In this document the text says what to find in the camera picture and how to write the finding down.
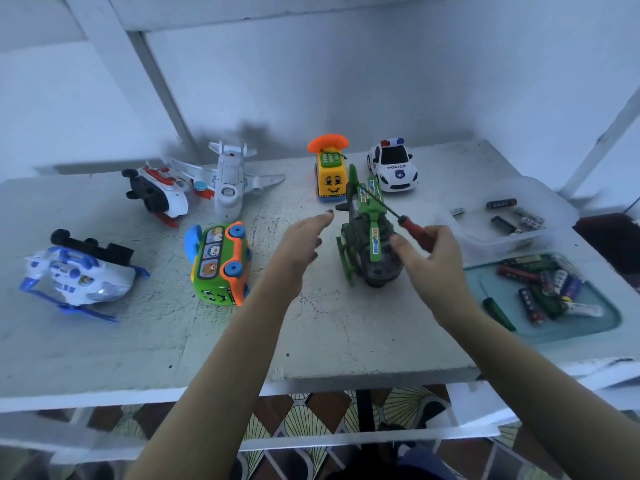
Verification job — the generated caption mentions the person's right hand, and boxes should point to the person's right hand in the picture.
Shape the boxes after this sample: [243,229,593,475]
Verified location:
[388,225,481,324]

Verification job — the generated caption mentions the person's left hand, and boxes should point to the person's left hand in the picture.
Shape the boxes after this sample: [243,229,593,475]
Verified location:
[258,209,336,301]

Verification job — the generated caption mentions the red screwdriver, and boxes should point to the red screwdriver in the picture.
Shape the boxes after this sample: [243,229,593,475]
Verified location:
[382,207,438,253]

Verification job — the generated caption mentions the dark green toy helicopter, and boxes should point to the dark green toy helicopter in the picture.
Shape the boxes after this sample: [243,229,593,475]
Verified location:
[334,165,406,289]

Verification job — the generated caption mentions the green orange toy car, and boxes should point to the green orange toy car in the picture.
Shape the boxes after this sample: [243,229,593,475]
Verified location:
[183,221,253,308]

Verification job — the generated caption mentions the yellow orange toy car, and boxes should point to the yellow orange toy car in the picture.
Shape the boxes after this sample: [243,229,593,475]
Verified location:
[307,133,351,204]

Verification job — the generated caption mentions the clear plastic container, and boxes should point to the clear plastic container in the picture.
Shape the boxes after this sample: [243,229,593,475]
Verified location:
[430,177,581,266]

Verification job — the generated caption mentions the white toy airplane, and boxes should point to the white toy airplane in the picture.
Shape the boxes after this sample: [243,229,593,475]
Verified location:
[165,141,287,222]

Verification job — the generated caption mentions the white grey battery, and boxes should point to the white grey battery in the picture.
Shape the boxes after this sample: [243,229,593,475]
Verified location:
[513,207,546,231]

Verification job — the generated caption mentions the pile of batteries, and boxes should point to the pile of batteries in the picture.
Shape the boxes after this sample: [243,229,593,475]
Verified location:
[496,255,607,326]

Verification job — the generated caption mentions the black white toy car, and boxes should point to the black white toy car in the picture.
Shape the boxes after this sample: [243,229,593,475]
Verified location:
[366,139,420,194]

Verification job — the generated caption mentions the red white toy vehicle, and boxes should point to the red white toy vehicle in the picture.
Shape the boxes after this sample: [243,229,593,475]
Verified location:
[121,161,216,230]

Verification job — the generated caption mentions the teal container lid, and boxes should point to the teal container lid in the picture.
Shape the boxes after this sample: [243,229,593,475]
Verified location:
[462,253,623,345]

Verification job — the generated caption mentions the dark brown storage box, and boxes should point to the dark brown storage box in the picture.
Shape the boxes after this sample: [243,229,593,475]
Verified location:
[580,213,640,271]

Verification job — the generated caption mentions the white blue toy vehicle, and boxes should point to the white blue toy vehicle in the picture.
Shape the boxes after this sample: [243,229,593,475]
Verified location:
[20,229,151,323]

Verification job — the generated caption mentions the person's right forearm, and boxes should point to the person's right forearm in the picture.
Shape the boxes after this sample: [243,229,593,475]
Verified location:
[435,305,640,480]

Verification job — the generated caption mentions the person's left forearm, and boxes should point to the person's left forearm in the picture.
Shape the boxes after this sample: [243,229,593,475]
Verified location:
[125,279,301,480]

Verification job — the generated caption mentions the person's dark trousers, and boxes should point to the person's dark trousers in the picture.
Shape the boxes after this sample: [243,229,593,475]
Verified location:
[325,449,461,480]

